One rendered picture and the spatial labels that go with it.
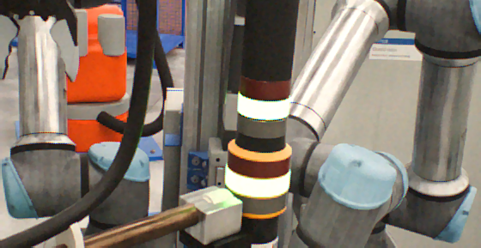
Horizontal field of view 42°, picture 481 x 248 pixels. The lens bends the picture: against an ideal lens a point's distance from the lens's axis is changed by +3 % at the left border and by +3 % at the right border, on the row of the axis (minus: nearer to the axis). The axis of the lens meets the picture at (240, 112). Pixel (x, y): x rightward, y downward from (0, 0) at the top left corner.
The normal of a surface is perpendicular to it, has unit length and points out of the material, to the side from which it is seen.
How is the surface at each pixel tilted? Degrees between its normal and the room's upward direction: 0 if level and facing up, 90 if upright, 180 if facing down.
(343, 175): 75
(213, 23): 90
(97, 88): 90
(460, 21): 109
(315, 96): 38
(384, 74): 90
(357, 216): 90
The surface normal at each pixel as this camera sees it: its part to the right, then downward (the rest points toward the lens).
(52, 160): 0.54, -0.22
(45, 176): 0.27, -0.23
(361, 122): 0.11, 0.33
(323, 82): 0.20, -0.55
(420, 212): -0.55, 0.47
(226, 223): 0.65, 0.28
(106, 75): 0.37, 0.31
